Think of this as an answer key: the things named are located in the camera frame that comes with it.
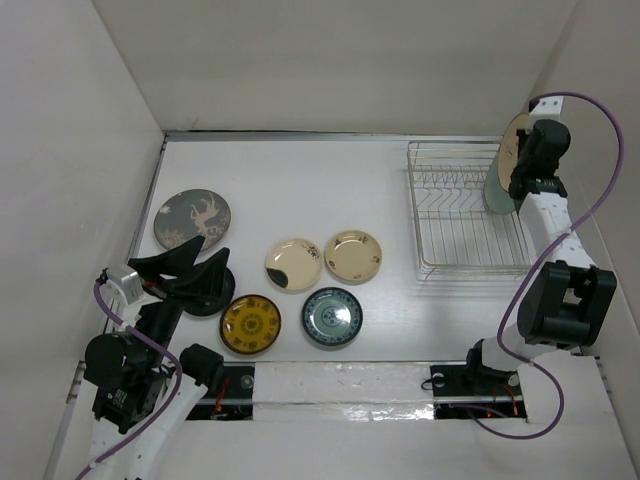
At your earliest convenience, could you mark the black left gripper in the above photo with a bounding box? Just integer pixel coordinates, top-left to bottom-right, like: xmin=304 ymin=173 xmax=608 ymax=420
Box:
xmin=132 ymin=232 xmax=229 ymax=364

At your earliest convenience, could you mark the beige plate with bird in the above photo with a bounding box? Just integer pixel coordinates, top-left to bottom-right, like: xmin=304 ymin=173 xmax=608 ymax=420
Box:
xmin=497 ymin=113 xmax=529 ymax=191

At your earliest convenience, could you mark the teal plate with flower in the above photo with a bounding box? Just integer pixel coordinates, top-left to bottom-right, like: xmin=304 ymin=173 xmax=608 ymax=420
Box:
xmin=484 ymin=152 xmax=516 ymax=215

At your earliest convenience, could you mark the grey plate with horse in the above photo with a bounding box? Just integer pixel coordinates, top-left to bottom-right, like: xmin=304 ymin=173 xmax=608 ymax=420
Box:
xmin=153 ymin=189 xmax=232 ymax=252

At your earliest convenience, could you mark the yellow plate with brown rim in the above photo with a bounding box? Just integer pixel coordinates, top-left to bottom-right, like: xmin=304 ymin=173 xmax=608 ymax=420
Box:
xmin=219 ymin=294 xmax=282 ymax=356

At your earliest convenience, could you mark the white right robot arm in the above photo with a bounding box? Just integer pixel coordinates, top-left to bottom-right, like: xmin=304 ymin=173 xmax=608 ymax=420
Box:
xmin=461 ymin=114 xmax=617 ymax=394

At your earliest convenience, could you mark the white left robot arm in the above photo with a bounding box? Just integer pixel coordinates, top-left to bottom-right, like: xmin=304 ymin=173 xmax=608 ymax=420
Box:
xmin=78 ymin=236 xmax=235 ymax=479

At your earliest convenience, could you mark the cream plate with black blot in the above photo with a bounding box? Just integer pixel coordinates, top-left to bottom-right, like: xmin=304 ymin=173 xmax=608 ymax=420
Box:
xmin=265 ymin=238 xmax=324 ymax=291

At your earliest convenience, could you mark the blue and white bowl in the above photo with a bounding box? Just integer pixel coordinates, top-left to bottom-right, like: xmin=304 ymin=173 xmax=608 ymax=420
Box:
xmin=301 ymin=287 xmax=364 ymax=348

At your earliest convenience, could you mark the cream plate with small motifs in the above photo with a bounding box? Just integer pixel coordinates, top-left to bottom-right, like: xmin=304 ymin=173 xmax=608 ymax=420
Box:
xmin=324 ymin=230 xmax=383 ymax=283

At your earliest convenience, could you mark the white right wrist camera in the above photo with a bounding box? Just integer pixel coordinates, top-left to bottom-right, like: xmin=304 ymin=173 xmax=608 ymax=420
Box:
xmin=529 ymin=96 xmax=564 ymax=123

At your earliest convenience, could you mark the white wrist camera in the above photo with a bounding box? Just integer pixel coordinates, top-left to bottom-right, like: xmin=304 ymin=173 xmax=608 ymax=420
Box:
xmin=529 ymin=96 xmax=564 ymax=123
xmin=99 ymin=265 xmax=144 ymax=306

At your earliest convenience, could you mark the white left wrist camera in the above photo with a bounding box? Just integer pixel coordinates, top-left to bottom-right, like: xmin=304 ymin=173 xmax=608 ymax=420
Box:
xmin=99 ymin=265 xmax=144 ymax=306

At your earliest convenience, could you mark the wire dish rack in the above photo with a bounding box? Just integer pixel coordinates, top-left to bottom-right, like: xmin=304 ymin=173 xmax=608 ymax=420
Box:
xmin=406 ymin=137 xmax=531 ymax=278

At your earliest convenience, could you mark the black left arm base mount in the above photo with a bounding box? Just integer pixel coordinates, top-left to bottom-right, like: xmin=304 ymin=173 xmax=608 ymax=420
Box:
xmin=187 ymin=363 xmax=255 ymax=421

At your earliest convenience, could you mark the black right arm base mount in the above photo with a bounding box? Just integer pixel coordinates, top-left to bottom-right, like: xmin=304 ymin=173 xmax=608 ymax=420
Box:
xmin=421 ymin=364 xmax=527 ymax=420

